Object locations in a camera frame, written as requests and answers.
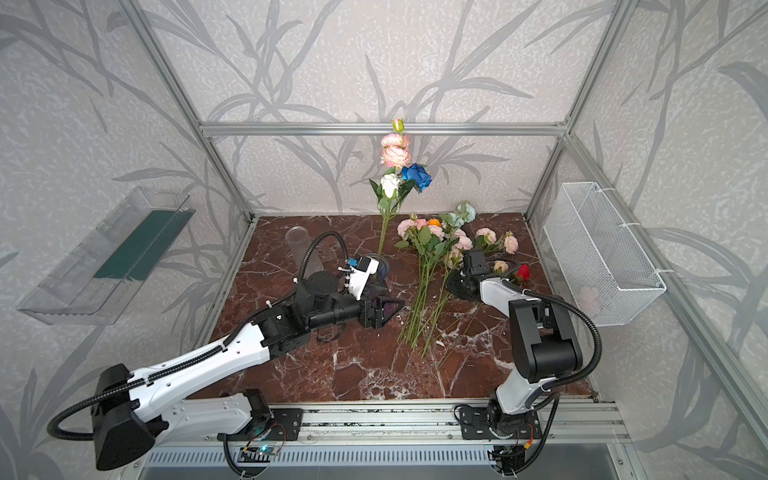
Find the red rose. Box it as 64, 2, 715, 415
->
515, 264, 531, 284

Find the clear acrylic wall shelf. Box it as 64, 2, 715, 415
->
18, 187, 195, 326

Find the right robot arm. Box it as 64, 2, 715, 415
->
446, 250, 603, 423

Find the purple blue glass vase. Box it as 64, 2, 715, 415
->
366, 254, 390, 289

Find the clear frosted glass vase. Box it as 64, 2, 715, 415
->
285, 226, 325, 277

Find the pink carnation stem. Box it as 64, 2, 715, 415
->
473, 228, 519, 274

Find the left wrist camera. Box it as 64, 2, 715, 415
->
338, 256, 380, 300

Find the pink lisianthus flower stem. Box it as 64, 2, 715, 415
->
374, 117, 415, 265

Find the pale green hydrangea stem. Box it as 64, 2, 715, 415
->
422, 201, 476, 356

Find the white rose stem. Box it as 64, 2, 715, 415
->
369, 170, 401, 259

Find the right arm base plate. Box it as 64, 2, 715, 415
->
453, 402, 543, 442

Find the white wire mesh basket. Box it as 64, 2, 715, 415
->
544, 182, 666, 327

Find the pink rose bouquet stem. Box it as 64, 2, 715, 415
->
395, 215, 446, 348

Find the green circuit board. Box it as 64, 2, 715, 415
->
241, 445, 282, 463

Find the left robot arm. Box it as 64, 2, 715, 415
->
46, 231, 405, 471

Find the blue rose stem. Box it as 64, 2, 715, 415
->
396, 164, 432, 202

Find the aluminium front rail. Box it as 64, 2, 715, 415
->
157, 395, 631, 446

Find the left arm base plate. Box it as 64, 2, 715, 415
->
241, 408, 304, 442

